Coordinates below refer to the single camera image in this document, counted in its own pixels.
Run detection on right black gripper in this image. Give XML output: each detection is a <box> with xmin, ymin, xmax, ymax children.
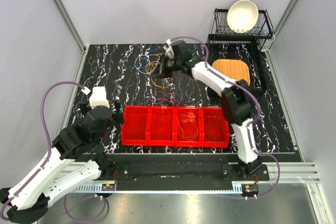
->
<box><xmin>149</xmin><ymin>54</ymin><xmax>181</xmax><ymax>80</ymax></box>

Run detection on yellow wire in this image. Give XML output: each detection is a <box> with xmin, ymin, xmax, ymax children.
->
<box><xmin>143</xmin><ymin>60</ymin><xmax>171</xmax><ymax>90</ymax></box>

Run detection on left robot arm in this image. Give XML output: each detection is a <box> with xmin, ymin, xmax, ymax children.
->
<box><xmin>1</xmin><ymin>101</ymin><xmax>124</xmax><ymax>223</ymax></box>

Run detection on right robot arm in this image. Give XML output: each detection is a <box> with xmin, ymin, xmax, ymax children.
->
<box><xmin>150</xmin><ymin>37</ymin><xmax>261</xmax><ymax>180</ymax></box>

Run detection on red bin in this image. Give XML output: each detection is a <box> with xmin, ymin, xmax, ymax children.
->
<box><xmin>121</xmin><ymin>105</ymin><xmax>148</xmax><ymax>146</ymax></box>
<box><xmin>201</xmin><ymin>107</ymin><xmax>230</xmax><ymax>148</ymax></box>
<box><xmin>148</xmin><ymin>106</ymin><xmax>175</xmax><ymax>146</ymax></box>
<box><xmin>174</xmin><ymin>106</ymin><xmax>204</xmax><ymax>147</ymax></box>

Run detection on black dish rack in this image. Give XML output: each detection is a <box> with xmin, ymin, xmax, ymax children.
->
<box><xmin>207</xmin><ymin>8</ymin><xmax>274</xmax><ymax>47</ymax></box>

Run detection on orange woven mat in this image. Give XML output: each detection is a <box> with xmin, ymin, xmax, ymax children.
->
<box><xmin>212</xmin><ymin>59</ymin><xmax>250</xmax><ymax>85</ymax></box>

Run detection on black tray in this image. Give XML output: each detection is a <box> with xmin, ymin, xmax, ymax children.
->
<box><xmin>207</xmin><ymin>41</ymin><xmax>267</xmax><ymax>99</ymax></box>

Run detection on white bowl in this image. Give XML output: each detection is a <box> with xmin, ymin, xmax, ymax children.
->
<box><xmin>227</xmin><ymin>0</ymin><xmax>259</xmax><ymax>33</ymax></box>

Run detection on white cup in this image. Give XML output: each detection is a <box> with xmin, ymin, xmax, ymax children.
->
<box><xmin>258</xmin><ymin>34</ymin><xmax>276</xmax><ymax>52</ymax></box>

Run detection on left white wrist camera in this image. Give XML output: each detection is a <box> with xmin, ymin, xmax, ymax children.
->
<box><xmin>81</xmin><ymin>86</ymin><xmax>110</xmax><ymax>109</ymax></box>

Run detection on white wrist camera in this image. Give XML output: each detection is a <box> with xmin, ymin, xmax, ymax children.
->
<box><xmin>81</xmin><ymin>86</ymin><xmax>110</xmax><ymax>109</ymax></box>
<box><xmin>163</xmin><ymin>39</ymin><xmax>175</xmax><ymax>59</ymax></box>

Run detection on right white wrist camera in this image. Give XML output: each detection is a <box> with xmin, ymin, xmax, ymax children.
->
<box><xmin>163</xmin><ymin>39</ymin><xmax>175</xmax><ymax>59</ymax></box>

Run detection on purple red wire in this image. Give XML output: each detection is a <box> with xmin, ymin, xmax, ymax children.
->
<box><xmin>152</xmin><ymin>91</ymin><xmax>184</xmax><ymax>109</ymax></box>

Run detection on white wire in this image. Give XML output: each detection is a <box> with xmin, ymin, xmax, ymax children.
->
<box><xmin>136</xmin><ymin>54</ymin><xmax>162</xmax><ymax>65</ymax></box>

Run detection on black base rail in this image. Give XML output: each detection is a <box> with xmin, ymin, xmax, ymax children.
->
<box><xmin>83</xmin><ymin>153</ymin><xmax>271</xmax><ymax>183</ymax></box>

